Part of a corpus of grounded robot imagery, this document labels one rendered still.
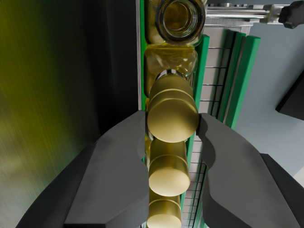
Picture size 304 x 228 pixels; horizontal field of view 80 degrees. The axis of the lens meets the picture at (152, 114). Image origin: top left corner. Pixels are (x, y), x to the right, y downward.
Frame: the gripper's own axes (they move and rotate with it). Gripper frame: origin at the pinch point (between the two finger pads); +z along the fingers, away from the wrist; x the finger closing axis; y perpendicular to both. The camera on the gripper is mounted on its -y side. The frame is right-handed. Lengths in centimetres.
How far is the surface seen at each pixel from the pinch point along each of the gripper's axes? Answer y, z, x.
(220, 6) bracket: -7.0, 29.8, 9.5
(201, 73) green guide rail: 2.6, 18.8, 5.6
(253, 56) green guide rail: -0.3, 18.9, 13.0
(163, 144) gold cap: 4.2, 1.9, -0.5
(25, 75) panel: -1.3, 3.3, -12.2
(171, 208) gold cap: 9.9, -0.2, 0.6
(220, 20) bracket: -4.8, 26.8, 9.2
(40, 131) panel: 4.0, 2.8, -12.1
